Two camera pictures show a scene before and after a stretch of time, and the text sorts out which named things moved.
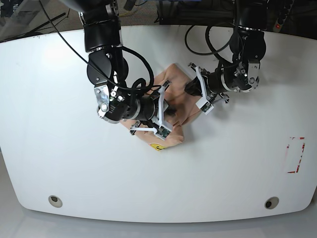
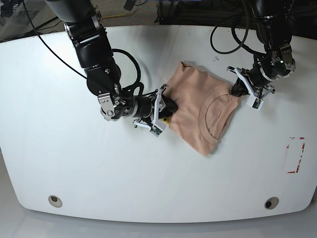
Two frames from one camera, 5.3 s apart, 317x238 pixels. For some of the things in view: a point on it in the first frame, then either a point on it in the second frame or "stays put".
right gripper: x=242 y=77 to x=276 y=63
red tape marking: x=299 y=160 stays put
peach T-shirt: x=185 y=103 to x=205 y=107
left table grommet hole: x=55 y=201 stays put
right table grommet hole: x=271 y=203 stays put
